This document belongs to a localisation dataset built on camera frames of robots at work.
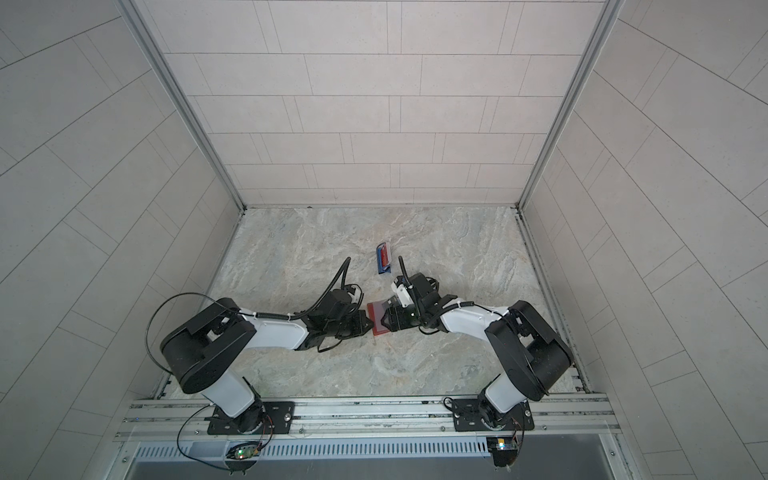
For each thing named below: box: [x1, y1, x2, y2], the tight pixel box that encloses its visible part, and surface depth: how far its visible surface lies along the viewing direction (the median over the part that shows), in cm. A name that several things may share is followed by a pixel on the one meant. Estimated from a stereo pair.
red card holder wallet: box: [367, 301, 390, 336], surface depth 88 cm
